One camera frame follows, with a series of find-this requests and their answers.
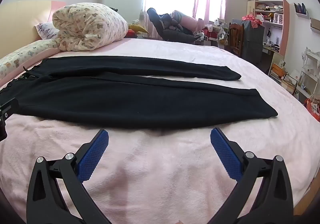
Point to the bear print pillow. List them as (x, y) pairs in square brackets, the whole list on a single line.
[(25, 52)]

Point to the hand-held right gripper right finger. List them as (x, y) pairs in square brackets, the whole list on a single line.
[(225, 156)]

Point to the folded bear print quilt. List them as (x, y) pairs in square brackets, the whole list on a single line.
[(92, 23)]

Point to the white box with red mark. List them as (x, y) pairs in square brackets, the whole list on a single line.
[(291, 80)]

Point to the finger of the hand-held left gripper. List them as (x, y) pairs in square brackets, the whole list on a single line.
[(7, 110)]

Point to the empty wall shelf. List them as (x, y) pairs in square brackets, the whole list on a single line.
[(315, 25)]

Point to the beige and pink headboard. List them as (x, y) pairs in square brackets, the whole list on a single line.
[(20, 18)]

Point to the clear plastic bag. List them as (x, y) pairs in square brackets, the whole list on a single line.
[(222, 36)]

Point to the wall shelf with dark books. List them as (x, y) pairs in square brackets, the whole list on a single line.
[(301, 10)]

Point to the purple flower print pillow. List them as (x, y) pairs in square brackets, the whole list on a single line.
[(46, 30)]

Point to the pile of dark clothes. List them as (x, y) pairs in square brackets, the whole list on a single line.
[(172, 28)]

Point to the black pants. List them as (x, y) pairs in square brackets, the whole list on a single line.
[(125, 94)]

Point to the red cloth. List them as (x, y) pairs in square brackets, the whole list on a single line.
[(251, 20)]

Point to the yellow plush toy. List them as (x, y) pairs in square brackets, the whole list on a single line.
[(138, 28)]

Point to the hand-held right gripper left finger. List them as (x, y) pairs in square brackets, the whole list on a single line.
[(93, 156)]

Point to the pink bed blanket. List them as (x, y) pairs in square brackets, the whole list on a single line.
[(162, 176)]

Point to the wooden chair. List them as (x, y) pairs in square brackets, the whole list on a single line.
[(236, 38)]

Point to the dark grey cabinet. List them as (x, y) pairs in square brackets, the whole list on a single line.
[(253, 41)]

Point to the pink desk bookshelf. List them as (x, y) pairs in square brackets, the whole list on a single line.
[(285, 28)]

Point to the red plush toy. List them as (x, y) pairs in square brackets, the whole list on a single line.
[(130, 33)]

